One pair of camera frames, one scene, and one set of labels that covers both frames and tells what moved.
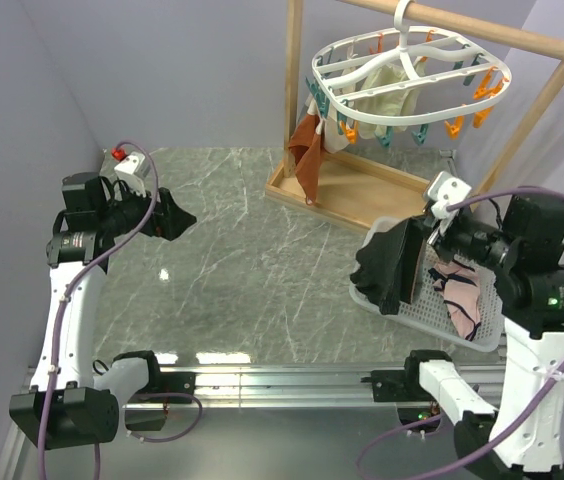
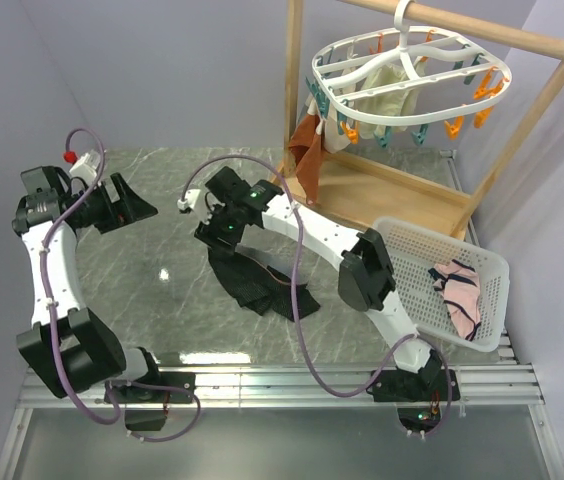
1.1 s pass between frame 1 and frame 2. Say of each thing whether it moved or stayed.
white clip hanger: stayed
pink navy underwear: stayed
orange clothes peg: stayed
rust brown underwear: stayed
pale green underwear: stayed
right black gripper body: moved
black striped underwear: moved
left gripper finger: moved
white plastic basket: stayed
